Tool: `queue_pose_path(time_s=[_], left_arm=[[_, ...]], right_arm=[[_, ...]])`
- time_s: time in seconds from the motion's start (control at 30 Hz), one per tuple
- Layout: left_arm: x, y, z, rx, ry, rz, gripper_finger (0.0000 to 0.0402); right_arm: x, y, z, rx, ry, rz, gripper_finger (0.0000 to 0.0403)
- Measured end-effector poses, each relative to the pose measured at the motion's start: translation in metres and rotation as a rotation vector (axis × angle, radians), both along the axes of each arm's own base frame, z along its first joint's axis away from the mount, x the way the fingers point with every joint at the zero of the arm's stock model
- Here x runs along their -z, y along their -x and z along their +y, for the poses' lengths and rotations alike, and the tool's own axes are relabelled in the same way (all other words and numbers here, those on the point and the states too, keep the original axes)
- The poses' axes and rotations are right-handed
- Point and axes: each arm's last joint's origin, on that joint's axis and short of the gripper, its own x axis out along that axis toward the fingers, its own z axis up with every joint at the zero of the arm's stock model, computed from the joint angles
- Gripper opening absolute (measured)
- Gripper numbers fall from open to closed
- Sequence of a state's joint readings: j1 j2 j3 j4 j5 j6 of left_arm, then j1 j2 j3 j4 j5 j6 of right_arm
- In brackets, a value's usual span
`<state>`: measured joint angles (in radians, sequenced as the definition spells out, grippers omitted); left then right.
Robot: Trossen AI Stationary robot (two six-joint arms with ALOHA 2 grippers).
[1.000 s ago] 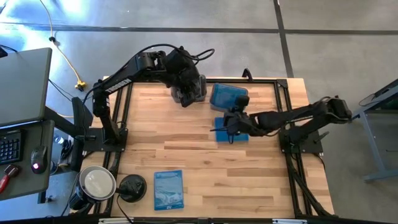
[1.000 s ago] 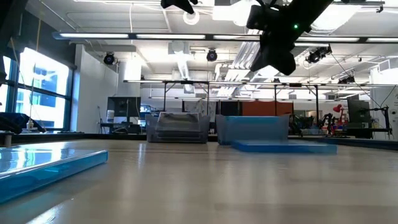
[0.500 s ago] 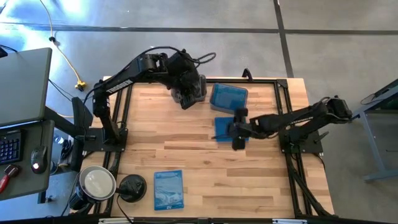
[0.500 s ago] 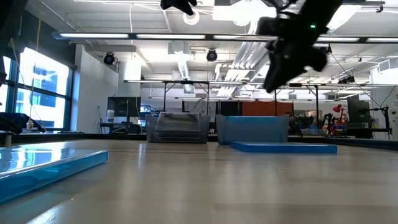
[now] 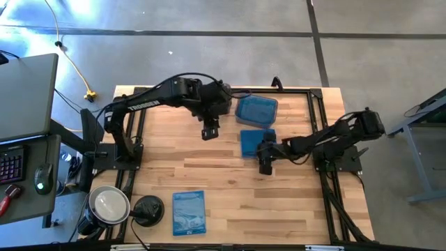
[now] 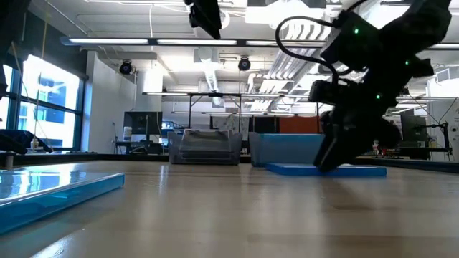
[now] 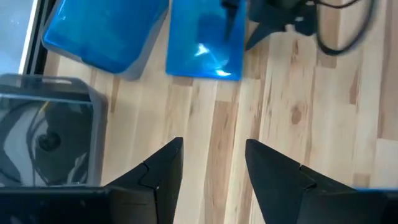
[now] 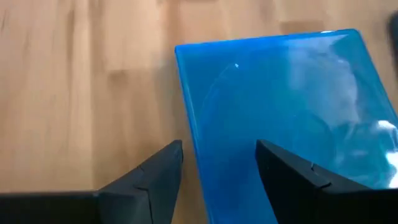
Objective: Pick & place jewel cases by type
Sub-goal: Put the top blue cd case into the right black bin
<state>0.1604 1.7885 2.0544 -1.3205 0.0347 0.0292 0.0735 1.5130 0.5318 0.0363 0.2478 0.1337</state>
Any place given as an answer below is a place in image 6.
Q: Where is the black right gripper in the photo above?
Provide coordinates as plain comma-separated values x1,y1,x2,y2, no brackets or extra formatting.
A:
313,81,403,173

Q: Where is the black beam with light strips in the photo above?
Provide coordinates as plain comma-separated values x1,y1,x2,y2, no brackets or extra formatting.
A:
60,35,459,50

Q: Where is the orange partition panel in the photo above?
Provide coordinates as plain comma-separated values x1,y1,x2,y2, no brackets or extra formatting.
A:
279,116,323,135

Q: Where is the white ceiling unit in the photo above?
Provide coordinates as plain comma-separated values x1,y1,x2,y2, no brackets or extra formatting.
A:
245,0,327,26

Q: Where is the grey plastic bin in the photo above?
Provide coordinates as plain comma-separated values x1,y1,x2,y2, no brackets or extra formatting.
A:
248,131,326,168
167,129,244,166

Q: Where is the black computer monitor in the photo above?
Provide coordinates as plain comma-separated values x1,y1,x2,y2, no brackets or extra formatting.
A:
400,113,428,148

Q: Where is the black boom stand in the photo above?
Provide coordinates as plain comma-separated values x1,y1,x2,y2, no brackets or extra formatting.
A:
415,121,452,156

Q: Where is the black monitor on stand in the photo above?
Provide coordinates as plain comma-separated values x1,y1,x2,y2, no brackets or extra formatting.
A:
123,110,164,145

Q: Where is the large glass window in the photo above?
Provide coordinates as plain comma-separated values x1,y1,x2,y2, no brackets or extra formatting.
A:
0,53,87,151

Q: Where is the dark blue bundle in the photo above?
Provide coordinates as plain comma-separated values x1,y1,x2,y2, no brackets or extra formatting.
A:
0,128,53,156

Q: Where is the white cable coil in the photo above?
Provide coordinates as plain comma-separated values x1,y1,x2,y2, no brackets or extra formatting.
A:
219,9,232,29

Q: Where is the black ceiling camera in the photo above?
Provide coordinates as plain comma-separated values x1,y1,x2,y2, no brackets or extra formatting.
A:
237,55,252,72
118,59,134,76

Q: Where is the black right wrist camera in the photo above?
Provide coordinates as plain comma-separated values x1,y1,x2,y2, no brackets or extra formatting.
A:
308,79,344,105

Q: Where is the black background rig frame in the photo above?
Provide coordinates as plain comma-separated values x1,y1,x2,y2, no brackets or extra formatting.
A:
142,92,323,135

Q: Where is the black camera cable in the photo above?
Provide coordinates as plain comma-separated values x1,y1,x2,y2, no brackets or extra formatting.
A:
275,16,340,85

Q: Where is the short grey post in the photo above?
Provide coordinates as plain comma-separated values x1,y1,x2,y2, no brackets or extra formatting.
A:
1,150,18,170

